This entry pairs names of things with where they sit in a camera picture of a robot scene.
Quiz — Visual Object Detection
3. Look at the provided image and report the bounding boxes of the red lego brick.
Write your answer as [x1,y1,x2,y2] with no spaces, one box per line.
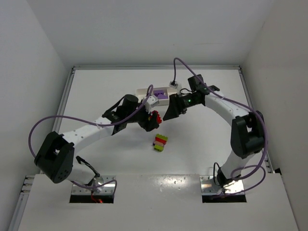
[152,110,162,124]

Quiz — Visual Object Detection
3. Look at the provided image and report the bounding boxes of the green red purple lego stack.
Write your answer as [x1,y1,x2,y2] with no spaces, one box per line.
[152,134,168,152]

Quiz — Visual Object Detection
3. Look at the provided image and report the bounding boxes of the purple lego piece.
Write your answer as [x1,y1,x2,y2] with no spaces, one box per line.
[153,89,168,100]

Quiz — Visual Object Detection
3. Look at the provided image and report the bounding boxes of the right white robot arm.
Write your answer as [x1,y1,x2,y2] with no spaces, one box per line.
[163,75,265,187]

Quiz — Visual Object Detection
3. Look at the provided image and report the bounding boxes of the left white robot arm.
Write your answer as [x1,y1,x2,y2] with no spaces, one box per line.
[34,94,162,188]

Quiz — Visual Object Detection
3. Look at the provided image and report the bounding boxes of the white three-compartment tray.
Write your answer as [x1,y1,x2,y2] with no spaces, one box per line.
[135,87,178,106]

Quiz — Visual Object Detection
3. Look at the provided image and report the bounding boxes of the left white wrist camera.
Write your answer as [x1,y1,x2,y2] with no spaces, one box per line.
[143,95,159,113]

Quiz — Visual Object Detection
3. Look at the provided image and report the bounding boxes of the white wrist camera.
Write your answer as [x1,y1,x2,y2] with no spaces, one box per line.
[169,80,181,90]
[143,95,159,113]

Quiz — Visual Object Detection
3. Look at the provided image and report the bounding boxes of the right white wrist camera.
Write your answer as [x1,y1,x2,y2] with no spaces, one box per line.
[169,80,181,90]

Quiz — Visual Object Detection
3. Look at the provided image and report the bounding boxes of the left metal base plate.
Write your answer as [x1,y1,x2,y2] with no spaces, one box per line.
[71,175,117,196]

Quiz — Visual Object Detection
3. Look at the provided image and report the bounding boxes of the metal base plate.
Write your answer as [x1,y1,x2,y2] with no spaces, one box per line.
[71,175,117,196]
[200,175,244,196]

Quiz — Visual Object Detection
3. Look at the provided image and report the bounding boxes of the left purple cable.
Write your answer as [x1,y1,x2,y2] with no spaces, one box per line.
[28,84,118,191]

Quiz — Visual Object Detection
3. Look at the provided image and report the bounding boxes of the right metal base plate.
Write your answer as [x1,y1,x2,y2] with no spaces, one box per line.
[200,175,244,196]

